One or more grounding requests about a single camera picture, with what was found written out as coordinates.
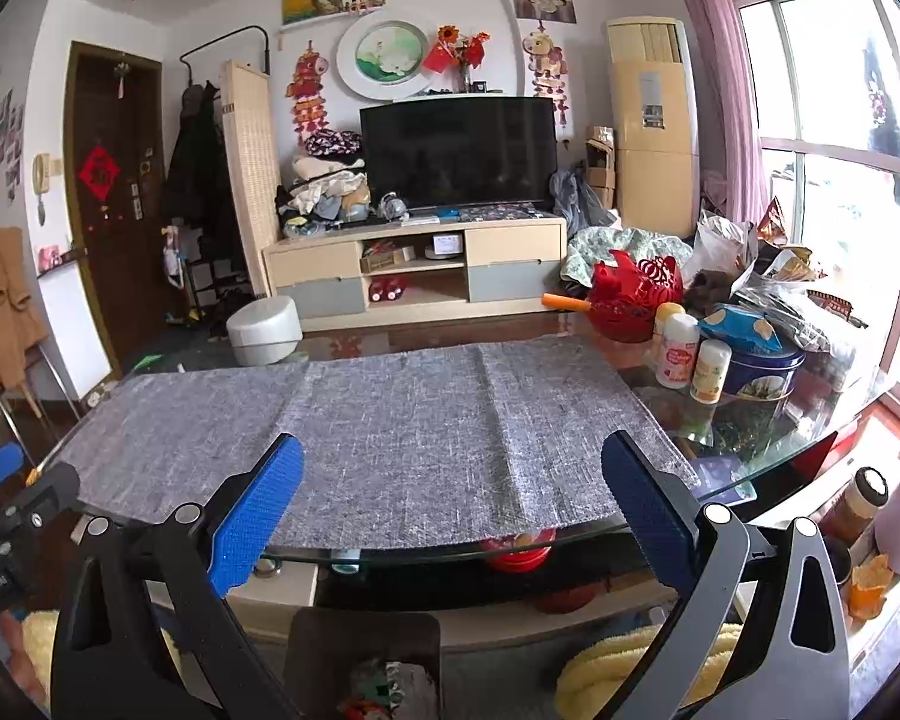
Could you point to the brown bottle with white lid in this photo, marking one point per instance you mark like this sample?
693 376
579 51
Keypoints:
859 502

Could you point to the beige standing air conditioner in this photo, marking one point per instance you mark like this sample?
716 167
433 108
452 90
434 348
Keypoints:
652 127

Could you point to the grey blue cloth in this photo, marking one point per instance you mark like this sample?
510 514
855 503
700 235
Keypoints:
577 202

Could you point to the white board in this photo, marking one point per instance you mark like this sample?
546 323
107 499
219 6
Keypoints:
75 330

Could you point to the cardboard boxes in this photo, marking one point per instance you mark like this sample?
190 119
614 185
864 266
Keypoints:
601 165

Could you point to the beige wall intercom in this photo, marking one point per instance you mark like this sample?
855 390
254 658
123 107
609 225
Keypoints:
41 176

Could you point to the yellow cap white bottle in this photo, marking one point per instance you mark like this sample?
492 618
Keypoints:
664 315

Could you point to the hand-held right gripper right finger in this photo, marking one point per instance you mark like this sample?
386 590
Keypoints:
645 517

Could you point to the glass coffee table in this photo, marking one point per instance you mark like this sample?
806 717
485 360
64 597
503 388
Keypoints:
757 435

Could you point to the pile of clothes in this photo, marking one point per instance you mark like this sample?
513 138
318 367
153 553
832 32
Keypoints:
322 187

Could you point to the orange stick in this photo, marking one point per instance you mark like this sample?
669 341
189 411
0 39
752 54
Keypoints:
566 302

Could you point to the red bowl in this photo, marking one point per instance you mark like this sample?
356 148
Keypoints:
517 547

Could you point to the beige tv cabinet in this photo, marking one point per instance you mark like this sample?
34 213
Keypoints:
315 259

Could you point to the dark hanging coats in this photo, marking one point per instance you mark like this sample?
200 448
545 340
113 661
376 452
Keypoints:
195 165

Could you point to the blue snack bag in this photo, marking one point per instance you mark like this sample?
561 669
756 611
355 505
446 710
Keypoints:
742 326

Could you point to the window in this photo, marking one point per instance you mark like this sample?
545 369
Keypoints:
832 90

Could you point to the white plastic bag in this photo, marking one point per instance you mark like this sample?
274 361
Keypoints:
720 247

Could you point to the red hanging ornament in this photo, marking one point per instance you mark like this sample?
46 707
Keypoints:
546 64
309 86

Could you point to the round white wall art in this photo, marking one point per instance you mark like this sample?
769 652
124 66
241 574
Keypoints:
386 60

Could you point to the dark brown door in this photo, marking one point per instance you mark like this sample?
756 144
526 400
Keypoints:
112 262

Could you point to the vase with flags and sunflower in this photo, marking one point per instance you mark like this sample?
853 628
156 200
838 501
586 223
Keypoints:
461 52

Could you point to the yellow fleece blanket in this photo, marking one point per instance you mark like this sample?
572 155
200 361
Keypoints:
607 667

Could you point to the yellow label white bottle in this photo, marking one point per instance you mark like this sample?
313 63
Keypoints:
710 375

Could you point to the pile of snack bags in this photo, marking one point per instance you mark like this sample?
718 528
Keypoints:
795 277

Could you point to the beige woven folding screen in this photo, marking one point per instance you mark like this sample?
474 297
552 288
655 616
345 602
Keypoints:
251 180

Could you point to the floral crumpled cloth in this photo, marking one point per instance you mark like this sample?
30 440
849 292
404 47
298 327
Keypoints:
630 244

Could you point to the grey woven table mat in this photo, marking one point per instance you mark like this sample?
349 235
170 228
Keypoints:
420 442

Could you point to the white round appliance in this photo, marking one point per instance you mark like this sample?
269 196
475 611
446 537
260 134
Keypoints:
264 330

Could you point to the red diamond door decoration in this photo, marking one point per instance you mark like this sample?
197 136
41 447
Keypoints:
100 174

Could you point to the brown ball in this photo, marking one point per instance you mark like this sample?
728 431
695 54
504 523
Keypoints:
566 596

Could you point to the blue round tin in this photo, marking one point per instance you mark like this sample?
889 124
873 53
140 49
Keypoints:
765 379

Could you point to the black television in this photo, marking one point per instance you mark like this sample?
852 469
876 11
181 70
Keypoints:
457 154

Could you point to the black trash bin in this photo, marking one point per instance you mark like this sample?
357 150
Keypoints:
322 652

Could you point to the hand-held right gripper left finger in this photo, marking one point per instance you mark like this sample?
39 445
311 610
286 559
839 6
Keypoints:
259 517

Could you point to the red label white bottle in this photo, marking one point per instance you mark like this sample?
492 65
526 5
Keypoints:
679 356

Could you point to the pink curtain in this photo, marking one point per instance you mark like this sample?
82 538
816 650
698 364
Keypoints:
712 52

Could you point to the black coat rack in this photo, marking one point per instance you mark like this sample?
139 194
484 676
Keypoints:
225 37

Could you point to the person's left hand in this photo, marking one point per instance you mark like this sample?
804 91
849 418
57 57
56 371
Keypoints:
11 652

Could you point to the red plastic basket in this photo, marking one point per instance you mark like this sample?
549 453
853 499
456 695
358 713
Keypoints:
630 300

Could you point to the tan coat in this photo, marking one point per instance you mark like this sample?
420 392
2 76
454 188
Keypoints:
0 307

